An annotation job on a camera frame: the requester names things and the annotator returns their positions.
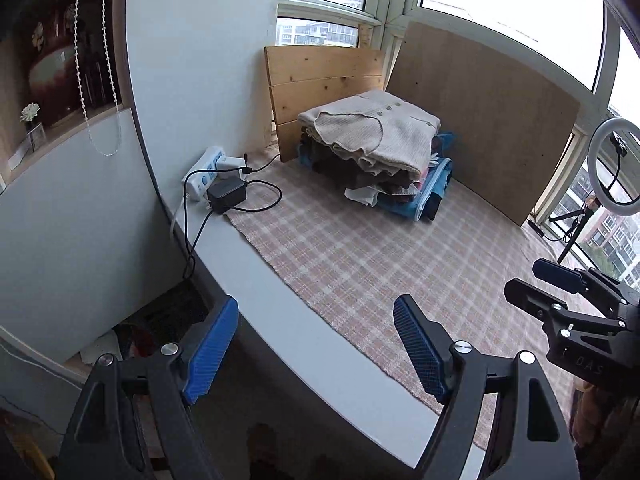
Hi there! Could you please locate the beige knit sweater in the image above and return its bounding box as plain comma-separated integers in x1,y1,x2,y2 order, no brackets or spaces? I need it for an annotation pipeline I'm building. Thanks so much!
297,89,442,178

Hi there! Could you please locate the black adapter cable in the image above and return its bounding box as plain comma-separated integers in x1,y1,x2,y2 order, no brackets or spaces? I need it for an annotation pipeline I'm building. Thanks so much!
182,180,283,281

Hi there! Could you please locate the light blue striped garment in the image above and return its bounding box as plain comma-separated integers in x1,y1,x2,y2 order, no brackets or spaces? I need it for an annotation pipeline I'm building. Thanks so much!
297,132,456,221

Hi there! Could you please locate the pink plaid blanket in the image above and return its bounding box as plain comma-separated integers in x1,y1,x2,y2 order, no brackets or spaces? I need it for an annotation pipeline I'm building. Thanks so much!
224,157,596,451

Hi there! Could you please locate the pine slat panel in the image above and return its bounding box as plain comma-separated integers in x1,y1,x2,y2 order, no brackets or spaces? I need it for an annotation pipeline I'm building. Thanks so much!
264,45,386,163

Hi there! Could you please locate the white bead chain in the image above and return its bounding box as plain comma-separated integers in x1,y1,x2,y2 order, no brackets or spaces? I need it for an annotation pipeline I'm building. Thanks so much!
72,0,123,157

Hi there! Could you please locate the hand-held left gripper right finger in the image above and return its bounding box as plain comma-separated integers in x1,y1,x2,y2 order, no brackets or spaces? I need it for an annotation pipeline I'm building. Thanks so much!
393,294,581,480

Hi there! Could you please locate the black power adapter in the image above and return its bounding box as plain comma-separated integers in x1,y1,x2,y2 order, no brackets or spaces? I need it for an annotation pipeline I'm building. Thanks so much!
206,176,248,213

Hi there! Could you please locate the white power strip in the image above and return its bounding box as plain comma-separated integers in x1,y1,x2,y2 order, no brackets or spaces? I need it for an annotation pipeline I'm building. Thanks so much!
181,146,226,203

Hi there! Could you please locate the black charger cable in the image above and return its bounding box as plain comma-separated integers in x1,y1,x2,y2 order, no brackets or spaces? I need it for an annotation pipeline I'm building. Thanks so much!
242,151,284,176

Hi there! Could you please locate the black tripod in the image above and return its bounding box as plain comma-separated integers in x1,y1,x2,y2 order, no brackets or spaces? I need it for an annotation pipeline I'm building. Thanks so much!
547,197,601,263

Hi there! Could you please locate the person's right hand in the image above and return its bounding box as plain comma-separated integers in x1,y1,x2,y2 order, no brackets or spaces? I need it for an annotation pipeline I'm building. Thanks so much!
571,382,618,448

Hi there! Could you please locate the white ring light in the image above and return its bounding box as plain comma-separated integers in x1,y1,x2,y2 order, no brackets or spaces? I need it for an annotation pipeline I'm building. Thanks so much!
587,119,640,218

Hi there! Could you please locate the pink garment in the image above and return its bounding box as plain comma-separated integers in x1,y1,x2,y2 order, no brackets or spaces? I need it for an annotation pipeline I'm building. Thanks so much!
412,157,441,191

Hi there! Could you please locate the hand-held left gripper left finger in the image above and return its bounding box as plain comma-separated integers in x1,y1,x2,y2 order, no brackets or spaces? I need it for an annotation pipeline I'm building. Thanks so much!
54,295,240,480

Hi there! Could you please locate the white garment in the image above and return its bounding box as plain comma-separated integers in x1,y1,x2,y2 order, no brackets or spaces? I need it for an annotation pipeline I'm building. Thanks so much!
344,185,383,208

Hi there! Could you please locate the dark navy garment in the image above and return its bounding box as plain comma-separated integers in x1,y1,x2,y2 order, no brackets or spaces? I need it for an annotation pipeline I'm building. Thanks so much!
422,192,446,222

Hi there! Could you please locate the large plywood board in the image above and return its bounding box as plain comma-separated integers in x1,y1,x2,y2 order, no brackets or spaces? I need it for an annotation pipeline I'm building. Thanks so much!
385,20,581,226

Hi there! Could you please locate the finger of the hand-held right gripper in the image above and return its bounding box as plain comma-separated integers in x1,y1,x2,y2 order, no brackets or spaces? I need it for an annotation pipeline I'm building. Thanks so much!
531,257,640,311
503,277,628,341

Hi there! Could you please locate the brown garment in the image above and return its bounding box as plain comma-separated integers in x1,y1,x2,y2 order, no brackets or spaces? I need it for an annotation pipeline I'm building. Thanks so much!
300,132,426,196

